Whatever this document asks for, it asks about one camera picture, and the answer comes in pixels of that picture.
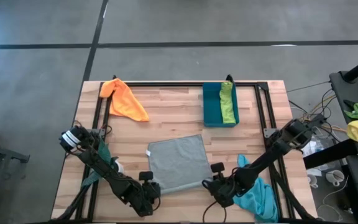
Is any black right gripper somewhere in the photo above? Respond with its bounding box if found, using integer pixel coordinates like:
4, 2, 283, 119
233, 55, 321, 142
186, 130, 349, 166
201, 177, 241, 208

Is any grey microfiber towel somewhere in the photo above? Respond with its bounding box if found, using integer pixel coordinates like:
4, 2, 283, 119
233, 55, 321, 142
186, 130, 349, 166
146, 134, 214, 195

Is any turquoise microfiber towel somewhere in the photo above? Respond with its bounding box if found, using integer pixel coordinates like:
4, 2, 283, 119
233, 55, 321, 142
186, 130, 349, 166
233, 154, 280, 223

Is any lime green microfiber towel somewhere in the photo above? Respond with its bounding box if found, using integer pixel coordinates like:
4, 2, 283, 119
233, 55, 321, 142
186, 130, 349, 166
219, 81, 237, 124

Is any teal plastic basket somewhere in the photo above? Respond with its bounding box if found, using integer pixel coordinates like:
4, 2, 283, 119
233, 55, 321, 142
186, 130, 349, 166
202, 82, 241, 128

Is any orange microfiber towel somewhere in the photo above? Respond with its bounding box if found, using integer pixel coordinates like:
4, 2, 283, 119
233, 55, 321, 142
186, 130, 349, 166
99, 78, 150, 123

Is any green artificial plant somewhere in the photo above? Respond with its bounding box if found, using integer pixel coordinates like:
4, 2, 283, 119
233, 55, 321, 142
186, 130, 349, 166
80, 139, 120, 187

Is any white mug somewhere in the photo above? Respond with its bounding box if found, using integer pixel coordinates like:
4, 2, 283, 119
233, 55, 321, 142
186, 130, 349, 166
325, 169, 346, 187
307, 173, 320, 189

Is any clear plastic bag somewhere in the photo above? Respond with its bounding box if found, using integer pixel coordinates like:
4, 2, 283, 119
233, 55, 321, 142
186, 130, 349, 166
301, 136, 331, 157

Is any black desk crossbar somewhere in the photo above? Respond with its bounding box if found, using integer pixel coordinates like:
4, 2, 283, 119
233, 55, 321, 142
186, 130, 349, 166
303, 138, 358, 169

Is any black power strip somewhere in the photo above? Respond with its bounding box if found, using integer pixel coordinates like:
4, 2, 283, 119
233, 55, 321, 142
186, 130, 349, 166
303, 113, 328, 129

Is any grey metal stand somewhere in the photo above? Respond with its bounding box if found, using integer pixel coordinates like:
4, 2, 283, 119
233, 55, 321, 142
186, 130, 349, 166
0, 139, 30, 224

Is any dark grey side table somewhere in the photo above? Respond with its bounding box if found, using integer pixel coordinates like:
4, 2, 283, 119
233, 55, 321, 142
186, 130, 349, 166
329, 70, 358, 224

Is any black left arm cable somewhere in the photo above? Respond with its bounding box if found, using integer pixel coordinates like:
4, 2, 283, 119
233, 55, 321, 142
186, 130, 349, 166
150, 194, 163, 213

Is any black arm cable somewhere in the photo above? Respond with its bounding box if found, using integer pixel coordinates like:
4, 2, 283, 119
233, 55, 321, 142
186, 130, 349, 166
150, 194, 163, 213
202, 200, 228, 223

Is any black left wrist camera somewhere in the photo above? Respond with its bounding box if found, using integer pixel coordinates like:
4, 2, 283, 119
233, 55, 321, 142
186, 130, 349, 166
139, 170, 154, 182

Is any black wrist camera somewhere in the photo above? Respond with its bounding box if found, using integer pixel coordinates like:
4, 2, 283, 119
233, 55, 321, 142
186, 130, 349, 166
210, 162, 226, 180
139, 170, 154, 182

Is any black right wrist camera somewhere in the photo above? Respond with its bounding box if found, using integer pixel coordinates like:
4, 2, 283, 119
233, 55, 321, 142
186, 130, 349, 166
210, 162, 226, 180

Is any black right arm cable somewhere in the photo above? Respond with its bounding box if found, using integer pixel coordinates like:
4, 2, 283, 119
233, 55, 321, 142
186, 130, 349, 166
202, 200, 228, 223

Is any black aluminium table frame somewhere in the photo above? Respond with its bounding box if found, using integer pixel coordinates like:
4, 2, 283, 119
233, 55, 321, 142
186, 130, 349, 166
50, 74, 318, 224

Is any black floor cable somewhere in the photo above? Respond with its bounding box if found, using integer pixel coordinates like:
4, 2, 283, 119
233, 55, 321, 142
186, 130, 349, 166
320, 88, 338, 125

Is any thin grey cable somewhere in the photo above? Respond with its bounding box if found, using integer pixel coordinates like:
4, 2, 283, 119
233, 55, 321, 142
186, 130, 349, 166
286, 80, 331, 93

